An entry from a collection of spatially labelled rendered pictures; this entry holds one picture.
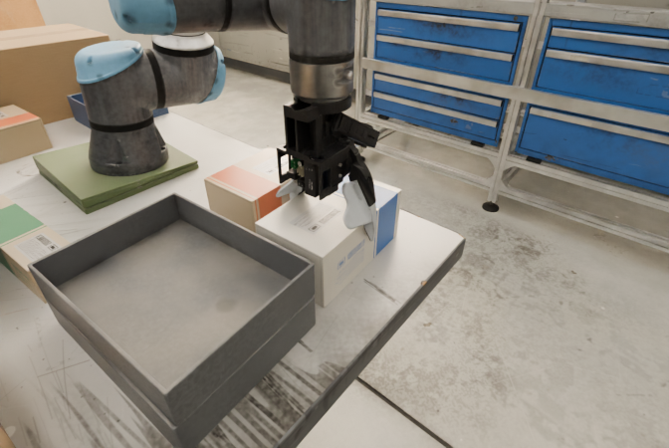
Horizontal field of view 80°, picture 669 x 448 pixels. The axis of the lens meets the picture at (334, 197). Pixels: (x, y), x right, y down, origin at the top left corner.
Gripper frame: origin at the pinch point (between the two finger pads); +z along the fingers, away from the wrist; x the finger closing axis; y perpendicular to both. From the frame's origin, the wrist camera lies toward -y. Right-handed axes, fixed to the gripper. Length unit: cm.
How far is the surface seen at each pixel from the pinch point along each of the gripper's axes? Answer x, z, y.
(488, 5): -26, -15, -140
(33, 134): -77, 2, 12
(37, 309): -24.9, 6.3, 33.2
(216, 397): 6.7, 2.2, 28.0
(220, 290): -3.0, 0.8, 19.2
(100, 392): -6.3, 6.2, 34.1
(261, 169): -18.5, -1.3, -3.3
